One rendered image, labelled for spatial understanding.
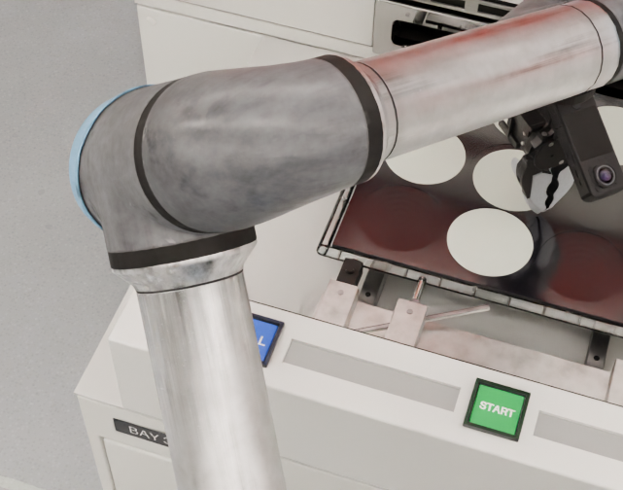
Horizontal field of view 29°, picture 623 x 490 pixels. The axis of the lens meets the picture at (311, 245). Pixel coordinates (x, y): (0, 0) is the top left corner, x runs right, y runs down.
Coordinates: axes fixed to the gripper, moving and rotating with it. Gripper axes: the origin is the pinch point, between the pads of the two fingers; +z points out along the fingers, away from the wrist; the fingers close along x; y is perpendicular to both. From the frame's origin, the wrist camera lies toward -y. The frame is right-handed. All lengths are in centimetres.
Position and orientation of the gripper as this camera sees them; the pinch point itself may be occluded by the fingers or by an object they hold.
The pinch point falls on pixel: (544, 208)
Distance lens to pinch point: 144.6
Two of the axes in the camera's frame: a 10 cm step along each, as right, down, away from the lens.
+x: -9.2, 3.0, -2.5
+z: -0.1, 6.1, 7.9
